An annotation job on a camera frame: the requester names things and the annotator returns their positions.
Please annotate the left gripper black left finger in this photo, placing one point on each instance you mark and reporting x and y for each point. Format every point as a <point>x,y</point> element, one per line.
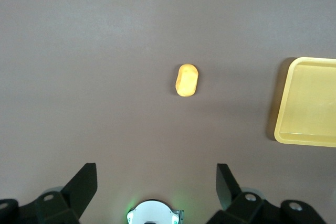
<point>57,205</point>

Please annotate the yellow potato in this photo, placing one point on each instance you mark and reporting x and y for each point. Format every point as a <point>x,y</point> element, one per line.
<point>187,80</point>

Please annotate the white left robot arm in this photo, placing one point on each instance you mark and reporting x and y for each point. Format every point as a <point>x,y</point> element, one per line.
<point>151,212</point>

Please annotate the brown table cover mat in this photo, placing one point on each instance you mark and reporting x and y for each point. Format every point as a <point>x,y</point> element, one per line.
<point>105,51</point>

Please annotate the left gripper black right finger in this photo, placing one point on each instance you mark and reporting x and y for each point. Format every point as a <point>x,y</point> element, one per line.
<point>244,208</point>

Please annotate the yellow plastic tray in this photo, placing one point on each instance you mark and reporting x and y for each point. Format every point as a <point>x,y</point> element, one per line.
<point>309,103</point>

